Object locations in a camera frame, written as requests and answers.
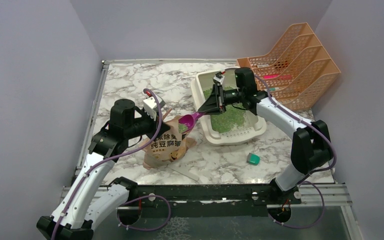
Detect small green box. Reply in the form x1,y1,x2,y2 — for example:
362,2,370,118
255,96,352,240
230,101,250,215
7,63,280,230
246,153,261,166

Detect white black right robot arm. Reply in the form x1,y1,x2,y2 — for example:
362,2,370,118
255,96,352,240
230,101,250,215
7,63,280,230
197,67,336,204

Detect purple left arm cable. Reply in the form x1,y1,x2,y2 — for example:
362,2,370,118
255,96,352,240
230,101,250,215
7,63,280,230
50,88,172,240

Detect orange cat litter bag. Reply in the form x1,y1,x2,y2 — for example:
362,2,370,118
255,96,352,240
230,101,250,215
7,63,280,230
142,115,197,170

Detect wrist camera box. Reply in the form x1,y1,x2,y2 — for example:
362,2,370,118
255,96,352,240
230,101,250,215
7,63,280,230
212,71,226,86
142,93,159,121

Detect pink marker pen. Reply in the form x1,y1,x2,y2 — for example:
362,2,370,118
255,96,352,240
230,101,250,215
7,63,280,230
263,74,292,80

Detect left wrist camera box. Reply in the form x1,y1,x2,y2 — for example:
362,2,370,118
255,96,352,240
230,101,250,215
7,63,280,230
142,93,159,121

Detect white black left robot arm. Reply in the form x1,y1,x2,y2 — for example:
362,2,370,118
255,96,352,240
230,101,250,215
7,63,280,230
36,96,168,240

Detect white plastic litter box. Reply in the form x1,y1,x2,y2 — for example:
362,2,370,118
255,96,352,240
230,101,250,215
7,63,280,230
190,70,267,146

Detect orange mesh file organizer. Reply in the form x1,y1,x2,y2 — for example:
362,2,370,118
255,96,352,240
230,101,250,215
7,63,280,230
236,22,341,111

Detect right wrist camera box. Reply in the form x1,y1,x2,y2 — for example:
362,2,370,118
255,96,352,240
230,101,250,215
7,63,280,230
212,71,226,86

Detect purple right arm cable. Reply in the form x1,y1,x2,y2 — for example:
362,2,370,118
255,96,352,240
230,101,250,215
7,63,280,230
216,67,338,230

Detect white marker pen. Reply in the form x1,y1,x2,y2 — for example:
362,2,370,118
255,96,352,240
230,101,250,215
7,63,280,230
257,64,270,68

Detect green cat litter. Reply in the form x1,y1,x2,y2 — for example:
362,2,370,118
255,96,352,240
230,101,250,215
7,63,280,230
210,105,246,134

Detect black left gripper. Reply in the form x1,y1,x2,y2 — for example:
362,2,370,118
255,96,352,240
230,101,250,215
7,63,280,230
125,107,172,142

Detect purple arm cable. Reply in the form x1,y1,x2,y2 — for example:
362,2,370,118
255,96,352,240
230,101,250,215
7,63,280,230
50,88,172,240
216,67,338,230

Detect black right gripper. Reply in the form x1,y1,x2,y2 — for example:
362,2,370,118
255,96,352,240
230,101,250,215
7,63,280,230
199,83,245,116

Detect magenta plastic litter scoop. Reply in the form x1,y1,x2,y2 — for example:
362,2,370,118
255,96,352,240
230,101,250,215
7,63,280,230
178,112,205,134

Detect black metal base rail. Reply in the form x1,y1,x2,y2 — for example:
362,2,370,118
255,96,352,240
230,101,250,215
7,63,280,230
115,183,302,218

